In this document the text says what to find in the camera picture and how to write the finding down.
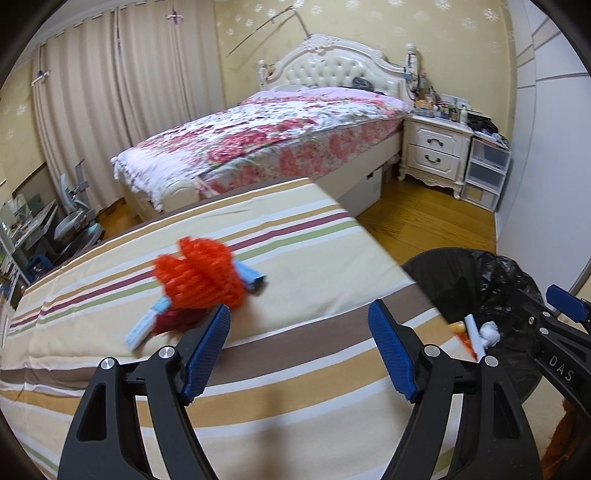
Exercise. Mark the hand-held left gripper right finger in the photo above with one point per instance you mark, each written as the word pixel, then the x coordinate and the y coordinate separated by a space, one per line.
pixel 392 357

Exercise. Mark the grey wardrobe door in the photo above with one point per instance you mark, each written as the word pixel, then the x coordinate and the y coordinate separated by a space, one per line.
pixel 549 161

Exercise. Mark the striped tablecloth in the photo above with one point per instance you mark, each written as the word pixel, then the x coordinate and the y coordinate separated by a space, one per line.
pixel 277 392

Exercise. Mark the black round bin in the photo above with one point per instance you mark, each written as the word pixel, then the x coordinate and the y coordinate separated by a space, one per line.
pixel 425 281

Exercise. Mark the orange-red plastic wrapper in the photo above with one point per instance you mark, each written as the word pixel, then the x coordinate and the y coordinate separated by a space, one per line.
pixel 468 349

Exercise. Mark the grey office chair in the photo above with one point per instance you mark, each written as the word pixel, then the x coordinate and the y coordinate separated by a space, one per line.
pixel 69 221

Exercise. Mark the white paper ball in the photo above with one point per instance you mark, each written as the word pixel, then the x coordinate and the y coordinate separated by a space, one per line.
pixel 490 333

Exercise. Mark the cluttered desk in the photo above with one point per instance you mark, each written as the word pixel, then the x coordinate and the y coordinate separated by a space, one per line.
pixel 23 240

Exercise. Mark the red foam fruit net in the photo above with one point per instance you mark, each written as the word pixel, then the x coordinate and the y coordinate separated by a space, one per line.
pixel 198 277

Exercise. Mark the thin wall rod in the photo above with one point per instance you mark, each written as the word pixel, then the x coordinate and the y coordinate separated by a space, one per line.
pixel 268 28

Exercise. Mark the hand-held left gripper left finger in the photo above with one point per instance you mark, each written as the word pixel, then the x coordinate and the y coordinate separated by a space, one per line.
pixel 207 357

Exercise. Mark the black item on bed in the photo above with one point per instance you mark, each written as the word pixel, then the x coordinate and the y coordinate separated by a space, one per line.
pixel 362 83

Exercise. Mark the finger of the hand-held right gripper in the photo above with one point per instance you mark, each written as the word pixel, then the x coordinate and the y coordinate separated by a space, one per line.
pixel 569 302
pixel 561 364

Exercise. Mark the beige curtain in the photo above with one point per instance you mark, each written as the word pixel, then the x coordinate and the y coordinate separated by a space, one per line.
pixel 115 92

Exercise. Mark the clear plastic drawer unit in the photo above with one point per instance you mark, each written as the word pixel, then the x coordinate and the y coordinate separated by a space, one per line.
pixel 485 175

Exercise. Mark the dark red wrapper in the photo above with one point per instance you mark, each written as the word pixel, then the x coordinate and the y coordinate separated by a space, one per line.
pixel 178 319

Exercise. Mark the floral bedspread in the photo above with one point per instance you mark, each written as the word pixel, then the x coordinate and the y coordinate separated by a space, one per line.
pixel 258 134

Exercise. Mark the white nightstand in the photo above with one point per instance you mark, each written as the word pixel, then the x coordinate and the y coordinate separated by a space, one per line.
pixel 434 147

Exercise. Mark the orange cloth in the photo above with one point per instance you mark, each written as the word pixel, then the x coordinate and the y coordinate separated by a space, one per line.
pixel 570 438

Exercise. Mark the black plastic bin bag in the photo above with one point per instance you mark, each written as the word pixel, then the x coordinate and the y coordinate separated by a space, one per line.
pixel 503 277

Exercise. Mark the white carton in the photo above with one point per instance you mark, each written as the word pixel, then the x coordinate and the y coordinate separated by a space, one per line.
pixel 475 334

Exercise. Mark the cluster of small bottles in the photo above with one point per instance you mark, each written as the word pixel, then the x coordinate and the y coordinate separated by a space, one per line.
pixel 436 104

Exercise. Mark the white tufted headboard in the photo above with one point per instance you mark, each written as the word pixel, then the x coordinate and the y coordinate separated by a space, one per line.
pixel 332 64

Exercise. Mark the light blue flat box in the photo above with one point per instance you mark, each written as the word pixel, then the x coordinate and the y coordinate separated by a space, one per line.
pixel 143 325

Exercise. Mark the white storage box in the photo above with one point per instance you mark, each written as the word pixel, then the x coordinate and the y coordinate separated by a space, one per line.
pixel 364 191

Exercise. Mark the bed with floral bedspread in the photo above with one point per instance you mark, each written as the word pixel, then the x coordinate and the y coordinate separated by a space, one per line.
pixel 369 152

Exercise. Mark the small blue box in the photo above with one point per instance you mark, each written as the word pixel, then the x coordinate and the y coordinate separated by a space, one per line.
pixel 250 277

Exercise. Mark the pile of dark items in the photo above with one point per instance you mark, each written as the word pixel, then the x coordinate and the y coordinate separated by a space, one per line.
pixel 485 125

